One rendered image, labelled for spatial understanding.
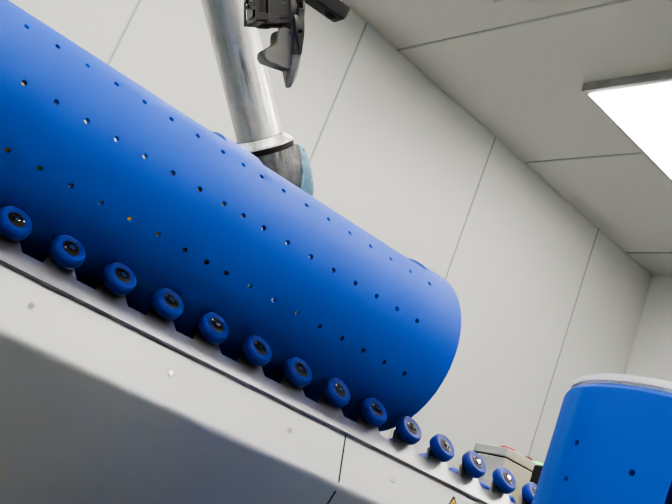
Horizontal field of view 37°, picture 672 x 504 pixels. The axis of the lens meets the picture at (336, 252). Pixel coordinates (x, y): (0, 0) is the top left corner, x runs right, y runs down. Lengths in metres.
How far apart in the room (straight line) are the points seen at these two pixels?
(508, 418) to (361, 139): 1.98
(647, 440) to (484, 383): 4.90
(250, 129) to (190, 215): 1.04
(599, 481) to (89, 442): 0.60
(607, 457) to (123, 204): 0.64
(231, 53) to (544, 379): 4.46
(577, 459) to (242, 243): 0.51
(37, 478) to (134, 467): 0.12
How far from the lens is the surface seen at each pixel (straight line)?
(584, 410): 1.20
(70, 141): 1.25
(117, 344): 1.28
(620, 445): 1.15
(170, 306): 1.32
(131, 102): 1.31
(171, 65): 4.69
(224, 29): 2.32
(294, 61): 1.63
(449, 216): 5.76
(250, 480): 1.39
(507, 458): 2.21
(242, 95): 2.33
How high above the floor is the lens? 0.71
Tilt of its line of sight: 17 degrees up
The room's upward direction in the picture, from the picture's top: 21 degrees clockwise
